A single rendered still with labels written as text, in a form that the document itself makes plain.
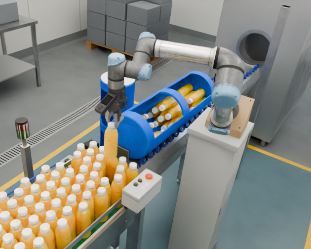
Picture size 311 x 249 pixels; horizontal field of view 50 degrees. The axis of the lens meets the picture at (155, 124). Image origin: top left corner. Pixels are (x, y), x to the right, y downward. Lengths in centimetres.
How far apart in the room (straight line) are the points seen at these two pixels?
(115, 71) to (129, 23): 409
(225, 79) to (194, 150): 78
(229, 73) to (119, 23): 437
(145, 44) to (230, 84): 41
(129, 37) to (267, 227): 367
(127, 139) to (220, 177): 62
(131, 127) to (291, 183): 224
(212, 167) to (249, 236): 111
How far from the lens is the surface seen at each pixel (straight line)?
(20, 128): 181
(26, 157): 193
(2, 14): 444
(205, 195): 224
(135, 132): 189
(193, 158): 211
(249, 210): 327
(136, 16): 544
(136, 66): 145
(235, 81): 140
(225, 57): 145
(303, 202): 359
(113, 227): 179
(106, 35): 587
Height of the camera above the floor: 223
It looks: 33 degrees down
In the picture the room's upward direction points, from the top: 7 degrees clockwise
